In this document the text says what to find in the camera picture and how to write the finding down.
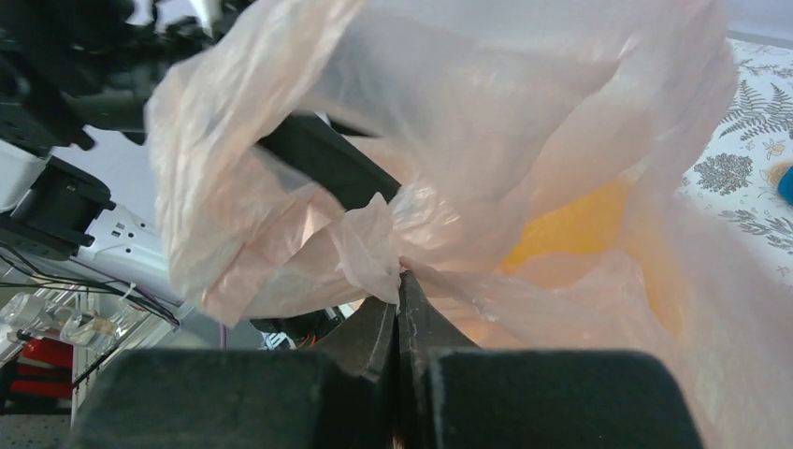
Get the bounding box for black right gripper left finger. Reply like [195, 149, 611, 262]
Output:
[65, 298, 396, 448]

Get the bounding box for floral patterned table mat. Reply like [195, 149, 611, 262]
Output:
[678, 39, 792, 288]

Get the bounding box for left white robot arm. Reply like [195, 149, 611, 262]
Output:
[1, 1, 400, 321]

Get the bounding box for red plastic crate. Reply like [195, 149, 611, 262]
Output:
[10, 339, 74, 399]

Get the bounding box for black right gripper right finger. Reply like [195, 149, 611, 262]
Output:
[396, 272, 703, 448]

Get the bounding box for yellow plastic trash bin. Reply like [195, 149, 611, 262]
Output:
[501, 177, 684, 334]

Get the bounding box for pink plastic trash bag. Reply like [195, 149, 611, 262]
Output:
[143, 0, 793, 449]

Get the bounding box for blue folded cloth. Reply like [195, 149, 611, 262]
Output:
[777, 167, 793, 206]

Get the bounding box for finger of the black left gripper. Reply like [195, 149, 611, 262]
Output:
[258, 115, 401, 210]

